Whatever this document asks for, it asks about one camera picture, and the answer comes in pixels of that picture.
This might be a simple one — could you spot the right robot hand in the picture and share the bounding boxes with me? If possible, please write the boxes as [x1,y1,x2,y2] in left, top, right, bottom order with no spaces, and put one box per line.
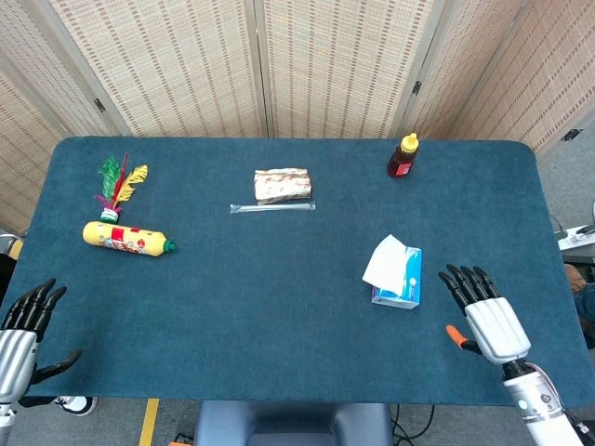
[438,264,532,365]

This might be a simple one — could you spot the black chair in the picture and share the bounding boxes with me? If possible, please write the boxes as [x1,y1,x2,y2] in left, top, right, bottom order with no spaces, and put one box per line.
[0,231,24,308]

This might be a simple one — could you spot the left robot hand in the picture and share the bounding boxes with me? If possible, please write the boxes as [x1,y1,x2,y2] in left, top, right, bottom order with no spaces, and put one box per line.
[0,277,84,404]

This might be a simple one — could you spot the honey bottle with yellow cap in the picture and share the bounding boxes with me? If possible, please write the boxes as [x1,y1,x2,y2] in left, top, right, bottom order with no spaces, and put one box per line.
[386,132,419,179]

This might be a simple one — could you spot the black and white shoe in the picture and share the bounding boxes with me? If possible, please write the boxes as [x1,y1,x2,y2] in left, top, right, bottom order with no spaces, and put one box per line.
[53,395,99,417]

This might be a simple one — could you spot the yellow bottle with green cap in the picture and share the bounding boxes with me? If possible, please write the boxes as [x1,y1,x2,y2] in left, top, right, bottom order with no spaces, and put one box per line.
[82,220,179,257]

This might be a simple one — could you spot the white tissue sheet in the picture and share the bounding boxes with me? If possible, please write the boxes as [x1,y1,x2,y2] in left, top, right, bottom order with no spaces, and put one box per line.
[362,234,409,296]

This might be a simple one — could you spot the woven folding screen panel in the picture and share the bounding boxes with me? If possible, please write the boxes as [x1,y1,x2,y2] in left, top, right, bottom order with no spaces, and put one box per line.
[36,0,270,138]
[445,0,595,154]
[397,0,554,140]
[253,0,459,139]
[0,0,134,137]
[0,50,71,236]

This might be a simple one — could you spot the red-printed paper wrapped packet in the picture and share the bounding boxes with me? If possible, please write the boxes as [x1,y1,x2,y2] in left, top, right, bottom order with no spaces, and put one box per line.
[253,167,312,206]

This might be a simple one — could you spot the colourful feather shuttlecock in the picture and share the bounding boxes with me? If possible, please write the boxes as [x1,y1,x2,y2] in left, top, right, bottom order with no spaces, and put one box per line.
[92,151,150,225]

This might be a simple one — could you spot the blue jeans leg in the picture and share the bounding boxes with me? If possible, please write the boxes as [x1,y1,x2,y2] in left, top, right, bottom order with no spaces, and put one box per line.
[574,282,595,349]

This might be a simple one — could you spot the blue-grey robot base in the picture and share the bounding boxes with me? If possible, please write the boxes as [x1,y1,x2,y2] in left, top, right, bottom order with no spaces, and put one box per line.
[192,401,394,446]

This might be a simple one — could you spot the straw in clear wrapper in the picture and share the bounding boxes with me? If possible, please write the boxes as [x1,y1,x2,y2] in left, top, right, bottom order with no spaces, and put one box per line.
[229,201,317,216]

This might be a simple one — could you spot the black cable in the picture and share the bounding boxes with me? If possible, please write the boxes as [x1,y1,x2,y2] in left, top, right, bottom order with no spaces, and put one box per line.
[390,403,436,446]

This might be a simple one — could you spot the blue felt table cloth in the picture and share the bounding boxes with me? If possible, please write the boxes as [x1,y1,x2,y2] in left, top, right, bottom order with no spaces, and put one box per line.
[11,135,588,408]

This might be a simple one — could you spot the white power strip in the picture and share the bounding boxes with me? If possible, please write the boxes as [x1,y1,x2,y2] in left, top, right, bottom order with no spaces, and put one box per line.
[557,224,595,252]

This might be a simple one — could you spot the blue tissue pack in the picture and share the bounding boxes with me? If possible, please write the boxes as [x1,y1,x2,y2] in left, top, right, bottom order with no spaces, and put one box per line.
[370,245,424,310]

